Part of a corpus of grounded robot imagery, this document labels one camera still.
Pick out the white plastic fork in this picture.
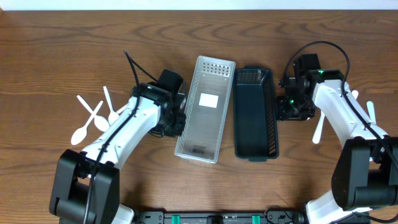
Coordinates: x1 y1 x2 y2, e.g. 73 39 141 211
312 111 325 144

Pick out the pink plastic fork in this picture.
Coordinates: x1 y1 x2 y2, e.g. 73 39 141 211
351 90 359 100

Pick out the pale blue plastic fork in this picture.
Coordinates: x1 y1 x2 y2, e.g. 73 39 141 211
366 101 377 124

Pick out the white plastic spoon under arm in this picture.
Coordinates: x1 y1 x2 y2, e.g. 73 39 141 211
116 105 127 114

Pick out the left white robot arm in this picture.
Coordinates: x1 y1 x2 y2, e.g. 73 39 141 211
49 83 187 224

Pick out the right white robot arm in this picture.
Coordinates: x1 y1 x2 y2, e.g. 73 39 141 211
278 69 397 223

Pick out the clear plastic basket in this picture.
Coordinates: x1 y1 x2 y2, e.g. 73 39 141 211
175 56 236 164

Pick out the dark green plastic basket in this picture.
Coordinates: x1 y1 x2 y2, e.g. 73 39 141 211
233 65 279 162

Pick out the white plastic spoon upright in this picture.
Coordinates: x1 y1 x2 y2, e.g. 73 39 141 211
103 86 119 125

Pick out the white plastic spoon crossed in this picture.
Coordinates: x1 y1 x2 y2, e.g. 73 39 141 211
76 95 110 132

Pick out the white plastic spoon far left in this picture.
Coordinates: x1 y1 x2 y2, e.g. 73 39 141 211
71 101 103 145

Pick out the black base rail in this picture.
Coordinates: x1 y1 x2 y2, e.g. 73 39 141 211
132 208 308 224

